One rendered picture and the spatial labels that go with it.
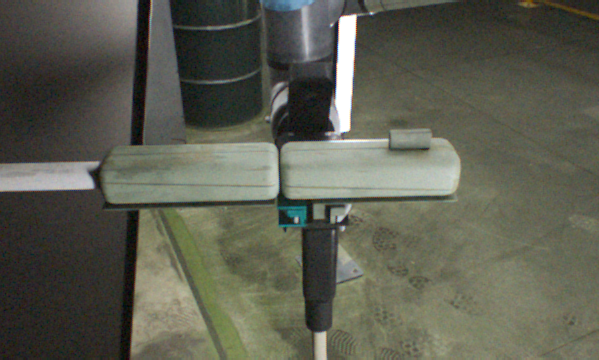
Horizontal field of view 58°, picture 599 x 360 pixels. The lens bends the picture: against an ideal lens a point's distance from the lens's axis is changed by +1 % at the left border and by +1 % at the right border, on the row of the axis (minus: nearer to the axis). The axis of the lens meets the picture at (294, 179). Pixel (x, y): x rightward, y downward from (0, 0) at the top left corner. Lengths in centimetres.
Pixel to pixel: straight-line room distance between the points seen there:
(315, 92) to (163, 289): 154
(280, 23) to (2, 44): 31
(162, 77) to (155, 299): 93
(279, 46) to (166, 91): 170
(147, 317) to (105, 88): 139
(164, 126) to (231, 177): 200
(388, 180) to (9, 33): 38
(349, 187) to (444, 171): 8
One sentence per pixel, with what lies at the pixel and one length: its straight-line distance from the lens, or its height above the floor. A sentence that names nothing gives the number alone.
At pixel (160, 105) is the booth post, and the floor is 44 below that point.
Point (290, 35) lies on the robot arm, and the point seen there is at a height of 119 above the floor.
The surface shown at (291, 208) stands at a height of 113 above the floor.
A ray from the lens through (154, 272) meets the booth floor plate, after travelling 209.
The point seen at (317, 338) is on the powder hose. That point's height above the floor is 95.
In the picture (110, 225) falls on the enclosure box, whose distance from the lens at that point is 69.
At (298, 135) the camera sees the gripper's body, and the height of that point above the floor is 113.
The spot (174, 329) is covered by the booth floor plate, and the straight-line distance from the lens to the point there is 187.
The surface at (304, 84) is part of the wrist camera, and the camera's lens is 54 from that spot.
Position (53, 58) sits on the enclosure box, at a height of 122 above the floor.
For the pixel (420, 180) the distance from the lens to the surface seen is 47.
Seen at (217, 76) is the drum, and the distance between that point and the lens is 296.
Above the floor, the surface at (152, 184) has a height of 116.
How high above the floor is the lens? 140
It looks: 32 degrees down
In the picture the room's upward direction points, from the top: straight up
